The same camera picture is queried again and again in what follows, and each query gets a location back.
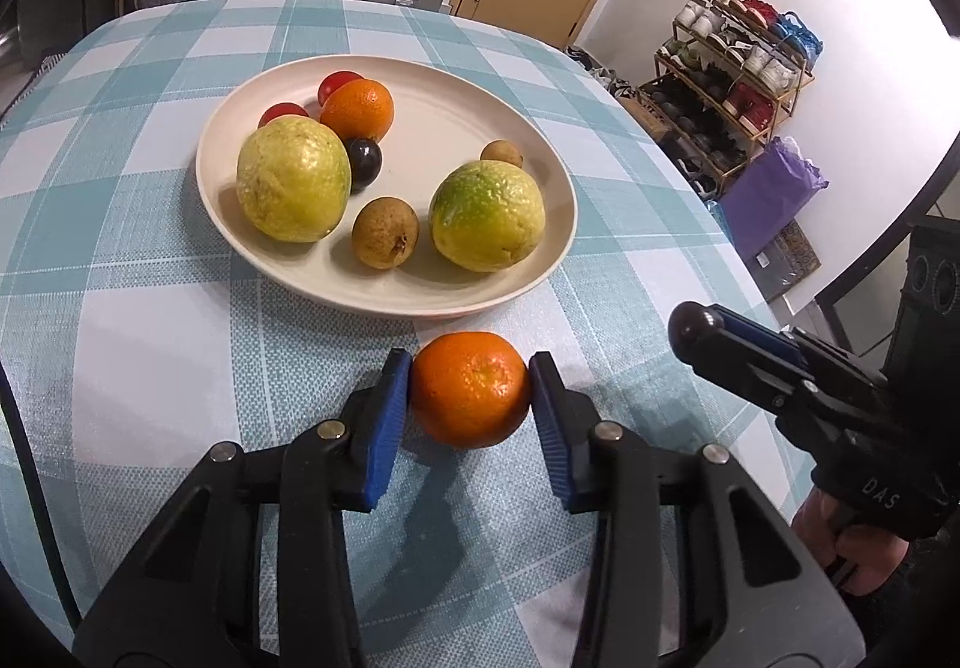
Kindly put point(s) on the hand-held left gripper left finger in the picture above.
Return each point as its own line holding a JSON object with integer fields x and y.
{"x": 386, "y": 428}

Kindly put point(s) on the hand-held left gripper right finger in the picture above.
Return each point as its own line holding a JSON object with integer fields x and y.
{"x": 551, "y": 435}

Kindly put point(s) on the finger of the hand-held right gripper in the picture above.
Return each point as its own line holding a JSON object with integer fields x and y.
{"x": 742, "y": 376}
{"x": 757, "y": 338}

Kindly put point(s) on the orange tangerine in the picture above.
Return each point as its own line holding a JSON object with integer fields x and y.
{"x": 360, "y": 109}
{"x": 470, "y": 389}

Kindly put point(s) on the large brown longan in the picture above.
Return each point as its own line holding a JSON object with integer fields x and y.
{"x": 385, "y": 233}

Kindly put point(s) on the small brown longan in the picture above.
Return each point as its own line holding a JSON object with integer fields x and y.
{"x": 501, "y": 152}

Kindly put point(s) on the cream oval plate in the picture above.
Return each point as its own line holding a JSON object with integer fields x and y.
{"x": 427, "y": 121}

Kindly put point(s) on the red cherry tomato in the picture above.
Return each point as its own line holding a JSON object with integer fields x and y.
{"x": 281, "y": 112}
{"x": 336, "y": 85}

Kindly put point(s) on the person's right forearm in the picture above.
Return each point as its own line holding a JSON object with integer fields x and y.
{"x": 922, "y": 608}

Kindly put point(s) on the person's right hand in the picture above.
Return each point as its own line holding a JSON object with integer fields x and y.
{"x": 862, "y": 555}

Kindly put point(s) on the brown doormat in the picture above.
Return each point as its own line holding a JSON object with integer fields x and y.
{"x": 791, "y": 259}

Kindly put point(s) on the purple bag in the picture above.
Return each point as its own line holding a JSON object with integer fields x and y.
{"x": 772, "y": 196}

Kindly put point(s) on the yellow-green lemon, right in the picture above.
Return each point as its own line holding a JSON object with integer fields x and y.
{"x": 487, "y": 218}

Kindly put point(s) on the wooden shoe rack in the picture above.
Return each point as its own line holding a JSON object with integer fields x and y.
{"x": 795, "y": 85}

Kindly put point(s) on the yellow lemon, left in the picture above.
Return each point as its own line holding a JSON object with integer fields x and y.
{"x": 294, "y": 181}

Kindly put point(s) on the blue checked tablecloth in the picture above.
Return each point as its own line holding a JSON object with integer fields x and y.
{"x": 135, "y": 338}

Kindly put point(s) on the row of shoes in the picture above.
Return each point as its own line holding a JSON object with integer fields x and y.
{"x": 750, "y": 65}

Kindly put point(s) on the blue bag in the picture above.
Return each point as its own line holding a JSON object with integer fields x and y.
{"x": 801, "y": 35}

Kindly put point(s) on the pair of floor slippers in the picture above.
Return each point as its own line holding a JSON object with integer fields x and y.
{"x": 604, "y": 72}

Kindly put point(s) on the black metal frame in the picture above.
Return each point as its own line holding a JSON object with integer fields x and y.
{"x": 862, "y": 263}

